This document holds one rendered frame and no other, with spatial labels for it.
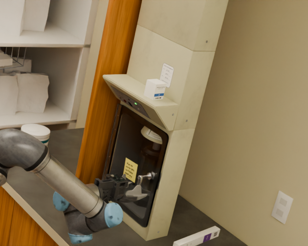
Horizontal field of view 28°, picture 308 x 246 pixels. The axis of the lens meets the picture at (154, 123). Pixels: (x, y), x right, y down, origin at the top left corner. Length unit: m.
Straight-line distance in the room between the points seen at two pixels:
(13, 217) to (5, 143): 0.90
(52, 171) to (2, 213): 0.93
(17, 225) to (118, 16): 0.98
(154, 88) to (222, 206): 0.75
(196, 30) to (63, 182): 0.68
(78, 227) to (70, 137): 1.15
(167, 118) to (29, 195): 0.72
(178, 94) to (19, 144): 0.63
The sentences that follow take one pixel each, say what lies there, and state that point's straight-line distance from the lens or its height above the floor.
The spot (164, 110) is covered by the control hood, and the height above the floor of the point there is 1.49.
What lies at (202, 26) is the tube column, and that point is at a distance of 2.11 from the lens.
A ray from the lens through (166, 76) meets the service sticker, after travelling 2.22.
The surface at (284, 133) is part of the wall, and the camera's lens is 2.42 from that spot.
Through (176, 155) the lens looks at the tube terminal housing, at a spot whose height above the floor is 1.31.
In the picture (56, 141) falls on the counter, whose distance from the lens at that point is 3.09.
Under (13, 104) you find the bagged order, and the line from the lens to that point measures 3.35.
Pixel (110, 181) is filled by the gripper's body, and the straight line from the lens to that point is 2.17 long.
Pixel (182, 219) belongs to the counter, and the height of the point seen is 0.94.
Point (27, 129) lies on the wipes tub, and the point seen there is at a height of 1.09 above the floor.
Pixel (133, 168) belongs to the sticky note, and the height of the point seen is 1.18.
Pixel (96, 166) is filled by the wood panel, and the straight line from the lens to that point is 2.58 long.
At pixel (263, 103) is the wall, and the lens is 2.47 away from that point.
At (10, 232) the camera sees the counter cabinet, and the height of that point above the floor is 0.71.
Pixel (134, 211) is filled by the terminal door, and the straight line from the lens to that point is 2.42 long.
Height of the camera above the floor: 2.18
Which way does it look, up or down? 20 degrees down
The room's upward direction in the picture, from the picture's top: 13 degrees clockwise
